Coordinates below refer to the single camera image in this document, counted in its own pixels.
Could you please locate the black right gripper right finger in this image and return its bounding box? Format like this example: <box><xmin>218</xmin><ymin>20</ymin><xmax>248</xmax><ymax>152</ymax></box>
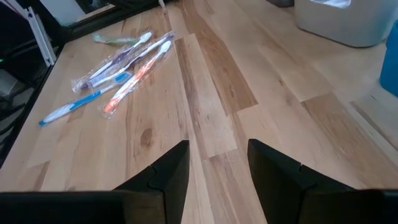
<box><xmin>248</xmin><ymin>139</ymin><xmax>355</xmax><ymax>224</ymax></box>

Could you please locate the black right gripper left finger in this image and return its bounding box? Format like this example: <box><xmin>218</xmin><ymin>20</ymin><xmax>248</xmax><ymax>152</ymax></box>
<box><xmin>114</xmin><ymin>139</ymin><xmax>190</xmax><ymax>224</ymax></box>

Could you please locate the orange toothbrush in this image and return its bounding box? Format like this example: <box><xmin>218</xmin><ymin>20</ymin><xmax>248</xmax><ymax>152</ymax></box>
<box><xmin>101</xmin><ymin>39</ymin><xmax>174</xmax><ymax>119</ymax></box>

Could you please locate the blue toothbrush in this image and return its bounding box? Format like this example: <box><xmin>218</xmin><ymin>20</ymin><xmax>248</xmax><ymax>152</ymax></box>
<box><xmin>39</xmin><ymin>70</ymin><xmax>133</xmax><ymax>127</ymax></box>

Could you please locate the purple toothbrush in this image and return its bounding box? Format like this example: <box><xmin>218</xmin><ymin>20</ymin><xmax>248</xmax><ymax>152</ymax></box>
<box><xmin>81</xmin><ymin>30</ymin><xmax>175</xmax><ymax>91</ymax></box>
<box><xmin>72</xmin><ymin>30</ymin><xmax>153</xmax><ymax>93</ymax></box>
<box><xmin>310</xmin><ymin>0</ymin><xmax>352</xmax><ymax>9</ymax></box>

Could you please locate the green toothbrush in wrapper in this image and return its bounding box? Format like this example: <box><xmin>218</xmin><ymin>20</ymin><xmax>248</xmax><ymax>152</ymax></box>
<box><xmin>92</xmin><ymin>32</ymin><xmax>139</xmax><ymax>47</ymax></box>

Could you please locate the teal plastic bin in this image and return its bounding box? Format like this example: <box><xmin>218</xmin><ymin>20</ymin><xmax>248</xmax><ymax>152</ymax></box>
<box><xmin>379</xmin><ymin>20</ymin><xmax>398</xmax><ymax>98</ymax></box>

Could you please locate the white plastic bin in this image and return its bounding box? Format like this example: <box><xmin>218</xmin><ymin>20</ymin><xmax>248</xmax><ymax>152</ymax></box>
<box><xmin>294</xmin><ymin>0</ymin><xmax>398</xmax><ymax>49</ymax></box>

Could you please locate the smoky transparent plastic bin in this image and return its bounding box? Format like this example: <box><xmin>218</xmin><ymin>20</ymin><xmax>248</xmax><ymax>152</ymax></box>
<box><xmin>267</xmin><ymin>0</ymin><xmax>295</xmax><ymax>8</ymax></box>

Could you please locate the silver metal bracket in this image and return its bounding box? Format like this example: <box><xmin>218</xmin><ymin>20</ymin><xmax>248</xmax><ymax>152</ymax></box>
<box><xmin>6</xmin><ymin>0</ymin><xmax>57</xmax><ymax>67</ymax></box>

